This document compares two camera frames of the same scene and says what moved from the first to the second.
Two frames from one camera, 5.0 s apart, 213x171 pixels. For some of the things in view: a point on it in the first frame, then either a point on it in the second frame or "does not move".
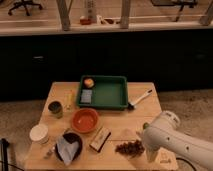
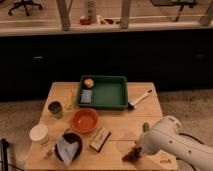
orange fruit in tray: (89, 83) does not move
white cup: (39, 134) does not move
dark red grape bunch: (133, 149) -> (133, 155)
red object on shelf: (85, 21) does not move
